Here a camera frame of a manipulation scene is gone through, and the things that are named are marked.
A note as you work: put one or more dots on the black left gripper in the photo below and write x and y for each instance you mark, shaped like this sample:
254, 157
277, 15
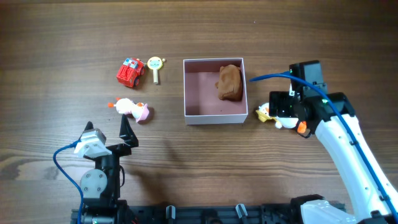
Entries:
123, 149

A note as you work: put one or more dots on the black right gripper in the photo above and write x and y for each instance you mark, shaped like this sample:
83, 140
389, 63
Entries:
278, 104

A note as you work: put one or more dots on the white pink plush duck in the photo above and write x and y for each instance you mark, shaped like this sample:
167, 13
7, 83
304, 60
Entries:
125, 106

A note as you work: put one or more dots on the white plush duck yellow hat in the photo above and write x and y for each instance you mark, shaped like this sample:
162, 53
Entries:
289, 123

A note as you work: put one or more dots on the red toy fire truck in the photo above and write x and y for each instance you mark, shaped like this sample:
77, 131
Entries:
130, 71

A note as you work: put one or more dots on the brown plush toy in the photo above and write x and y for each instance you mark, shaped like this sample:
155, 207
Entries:
230, 84

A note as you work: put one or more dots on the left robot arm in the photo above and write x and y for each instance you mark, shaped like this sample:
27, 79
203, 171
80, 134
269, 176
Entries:
101, 185

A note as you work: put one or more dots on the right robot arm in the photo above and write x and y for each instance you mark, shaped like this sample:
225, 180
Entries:
332, 119

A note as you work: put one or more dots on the yellow wooden rattle drum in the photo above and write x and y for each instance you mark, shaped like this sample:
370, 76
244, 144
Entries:
155, 64

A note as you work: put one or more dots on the pink cardboard box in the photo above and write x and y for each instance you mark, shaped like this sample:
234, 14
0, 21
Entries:
201, 102

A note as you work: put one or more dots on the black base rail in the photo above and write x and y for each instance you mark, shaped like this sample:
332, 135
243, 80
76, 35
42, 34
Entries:
265, 213

